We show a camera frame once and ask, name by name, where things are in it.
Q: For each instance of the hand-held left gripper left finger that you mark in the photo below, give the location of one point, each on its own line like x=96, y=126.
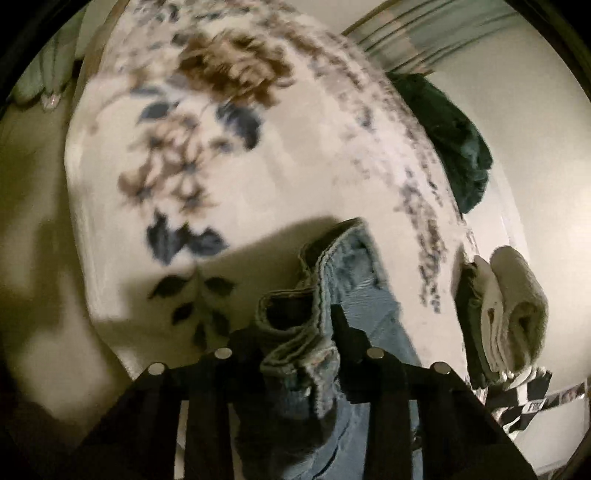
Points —
x=240, y=355

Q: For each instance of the blue denim pants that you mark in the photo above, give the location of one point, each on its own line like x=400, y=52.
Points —
x=344, y=295

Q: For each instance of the floral printed blanket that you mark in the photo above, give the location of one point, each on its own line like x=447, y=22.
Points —
x=240, y=184

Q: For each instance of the pale green leaf-shaped cloth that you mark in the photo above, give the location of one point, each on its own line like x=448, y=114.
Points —
x=44, y=76

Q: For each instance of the dark green cloth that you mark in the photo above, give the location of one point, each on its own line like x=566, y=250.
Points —
x=457, y=143

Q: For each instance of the striped green curtain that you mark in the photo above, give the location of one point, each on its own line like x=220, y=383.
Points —
x=415, y=34

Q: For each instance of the folded beige towel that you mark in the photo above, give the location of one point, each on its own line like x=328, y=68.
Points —
x=505, y=309

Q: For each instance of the black and white checkered cloth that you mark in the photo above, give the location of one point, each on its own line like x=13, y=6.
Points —
x=521, y=401

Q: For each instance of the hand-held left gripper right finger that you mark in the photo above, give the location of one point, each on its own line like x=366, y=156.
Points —
x=347, y=344

